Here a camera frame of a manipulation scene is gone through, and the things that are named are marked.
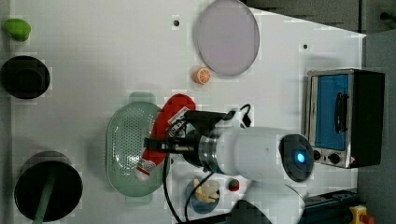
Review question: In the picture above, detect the blue bowl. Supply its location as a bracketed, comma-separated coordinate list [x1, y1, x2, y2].
[189, 193, 219, 214]

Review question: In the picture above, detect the peeled banana toy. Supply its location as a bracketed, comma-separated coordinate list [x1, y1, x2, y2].
[193, 178, 219, 203]

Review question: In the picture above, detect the lilac round plate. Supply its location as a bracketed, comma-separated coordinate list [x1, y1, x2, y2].
[195, 0, 260, 76]

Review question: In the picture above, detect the yellow red emergency button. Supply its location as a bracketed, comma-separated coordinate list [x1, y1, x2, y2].
[349, 205, 375, 224]

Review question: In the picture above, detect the silver toaster oven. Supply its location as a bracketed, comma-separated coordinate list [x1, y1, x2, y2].
[304, 69, 385, 169]

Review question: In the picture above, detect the black pot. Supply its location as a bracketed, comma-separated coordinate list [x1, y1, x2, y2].
[14, 151, 83, 223]

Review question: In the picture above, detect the small strawberry toy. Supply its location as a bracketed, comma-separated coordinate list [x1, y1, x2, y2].
[227, 178, 240, 191]

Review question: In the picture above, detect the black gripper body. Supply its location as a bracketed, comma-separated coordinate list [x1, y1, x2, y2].
[166, 111, 227, 165]

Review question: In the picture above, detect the orange slice toy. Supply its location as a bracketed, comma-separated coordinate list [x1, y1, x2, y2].
[193, 67, 211, 85]

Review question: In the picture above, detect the green spatula handle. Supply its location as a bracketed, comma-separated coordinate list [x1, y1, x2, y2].
[32, 169, 56, 224]

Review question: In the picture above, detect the red ketchup bottle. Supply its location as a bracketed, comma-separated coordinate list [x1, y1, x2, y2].
[134, 93, 196, 181]

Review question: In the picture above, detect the green strainer basket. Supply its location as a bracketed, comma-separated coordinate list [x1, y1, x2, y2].
[106, 91, 163, 207]

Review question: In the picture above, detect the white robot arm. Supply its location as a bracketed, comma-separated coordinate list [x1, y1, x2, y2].
[144, 109, 314, 224]

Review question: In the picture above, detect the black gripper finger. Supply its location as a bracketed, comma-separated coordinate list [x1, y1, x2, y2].
[144, 138, 169, 151]

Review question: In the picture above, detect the blue metal frame rail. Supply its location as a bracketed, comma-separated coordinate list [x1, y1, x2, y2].
[183, 190, 359, 224]

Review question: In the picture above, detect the black cable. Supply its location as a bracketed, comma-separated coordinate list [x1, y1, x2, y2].
[162, 104, 252, 224]

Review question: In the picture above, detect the black bowl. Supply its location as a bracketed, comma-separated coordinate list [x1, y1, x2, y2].
[1, 56, 50, 99]

